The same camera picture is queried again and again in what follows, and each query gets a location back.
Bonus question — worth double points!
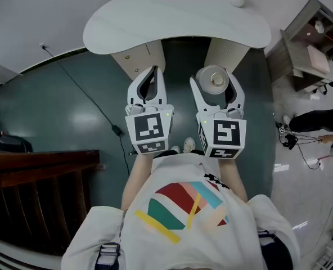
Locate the person's right forearm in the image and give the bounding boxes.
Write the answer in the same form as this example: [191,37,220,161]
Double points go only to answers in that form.
[217,157,249,204]

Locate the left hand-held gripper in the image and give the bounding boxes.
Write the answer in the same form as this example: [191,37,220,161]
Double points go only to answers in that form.
[124,65,175,155]

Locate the left backpack strap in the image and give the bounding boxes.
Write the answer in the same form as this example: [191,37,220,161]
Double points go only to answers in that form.
[94,242,121,270]

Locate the white wire rack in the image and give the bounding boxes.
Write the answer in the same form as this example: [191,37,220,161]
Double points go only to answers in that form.
[309,239,333,270]

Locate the white oval table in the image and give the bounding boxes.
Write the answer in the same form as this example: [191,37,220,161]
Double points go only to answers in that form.
[83,0,272,81]

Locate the white printed t-shirt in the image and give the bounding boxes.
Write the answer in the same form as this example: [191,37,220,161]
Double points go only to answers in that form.
[61,150,301,270]

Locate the white bottle with gold cap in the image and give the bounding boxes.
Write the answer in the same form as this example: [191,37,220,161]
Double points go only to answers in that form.
[196,65,229,95]

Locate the grey wooden shelf unit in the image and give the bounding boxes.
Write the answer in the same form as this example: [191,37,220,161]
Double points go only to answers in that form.
[264,0,333,92]

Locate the pink box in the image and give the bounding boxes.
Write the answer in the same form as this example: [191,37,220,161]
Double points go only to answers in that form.
[307,45,331,74]

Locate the tangle of black cables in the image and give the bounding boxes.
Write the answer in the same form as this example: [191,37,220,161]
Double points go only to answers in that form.
[275,121,325,170]

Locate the person's black trousers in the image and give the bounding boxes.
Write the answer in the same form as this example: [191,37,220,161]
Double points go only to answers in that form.
[152,149,206,159]

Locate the dark wooden bench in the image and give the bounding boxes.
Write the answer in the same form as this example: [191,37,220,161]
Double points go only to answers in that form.
[0,150,101,257]

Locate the person's left forearm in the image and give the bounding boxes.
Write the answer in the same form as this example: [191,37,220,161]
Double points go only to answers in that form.
[120,152,156,211]

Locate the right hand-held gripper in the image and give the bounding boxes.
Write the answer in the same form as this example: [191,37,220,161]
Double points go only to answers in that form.
[189,70,248,160]

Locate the person's right shoe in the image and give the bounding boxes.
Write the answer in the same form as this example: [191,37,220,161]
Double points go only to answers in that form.
[182,137,196,154]

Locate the black chair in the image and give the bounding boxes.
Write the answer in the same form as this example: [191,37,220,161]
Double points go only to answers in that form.
[0,118,34,153]

